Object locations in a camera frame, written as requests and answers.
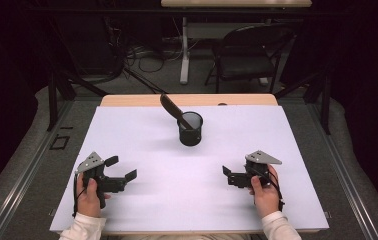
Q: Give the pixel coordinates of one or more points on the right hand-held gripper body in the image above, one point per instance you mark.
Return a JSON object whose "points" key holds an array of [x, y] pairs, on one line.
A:
{"points": [[260, 157]]}

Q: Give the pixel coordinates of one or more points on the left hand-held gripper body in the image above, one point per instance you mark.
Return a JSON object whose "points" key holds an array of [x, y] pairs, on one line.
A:
{"points": [[92, 163]]}

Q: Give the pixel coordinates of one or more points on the black mesh pen holder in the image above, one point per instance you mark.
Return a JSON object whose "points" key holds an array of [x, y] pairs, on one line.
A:
{"points": [[190, 136]]}

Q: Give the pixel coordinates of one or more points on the black comb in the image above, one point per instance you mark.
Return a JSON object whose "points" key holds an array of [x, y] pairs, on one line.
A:
{"points": [[172, 107]]}

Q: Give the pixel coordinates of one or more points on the person's left hand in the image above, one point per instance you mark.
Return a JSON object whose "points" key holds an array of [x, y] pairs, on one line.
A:
{"points": [[88, 203]]}

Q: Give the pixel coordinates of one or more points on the person's right hand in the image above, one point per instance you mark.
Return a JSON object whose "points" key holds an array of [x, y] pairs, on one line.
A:
{"points": [[267, 200]]}

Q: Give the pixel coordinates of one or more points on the white board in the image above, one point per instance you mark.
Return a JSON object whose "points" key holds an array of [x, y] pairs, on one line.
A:
{"points": [[177, 193]]}

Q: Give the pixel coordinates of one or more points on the black metal stand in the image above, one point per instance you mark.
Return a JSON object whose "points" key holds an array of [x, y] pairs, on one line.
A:
{"points": [[325, 106], [52, 100]]}

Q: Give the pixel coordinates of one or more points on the black tripod leg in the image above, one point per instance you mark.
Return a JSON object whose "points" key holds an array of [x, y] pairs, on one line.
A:
{"points": [[143, 81]]}

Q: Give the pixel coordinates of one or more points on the black folding chair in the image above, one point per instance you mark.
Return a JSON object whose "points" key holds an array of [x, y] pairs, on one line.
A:
{"points": [[243, 63]]}

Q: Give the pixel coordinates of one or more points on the white desk with wooden top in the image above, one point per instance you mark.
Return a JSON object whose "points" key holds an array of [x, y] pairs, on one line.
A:
{"points": [[237, 3]]}

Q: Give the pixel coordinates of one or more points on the metal floor rail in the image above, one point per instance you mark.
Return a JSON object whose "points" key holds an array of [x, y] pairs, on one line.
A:
{"points": [[27, 170], [343, 173]]}

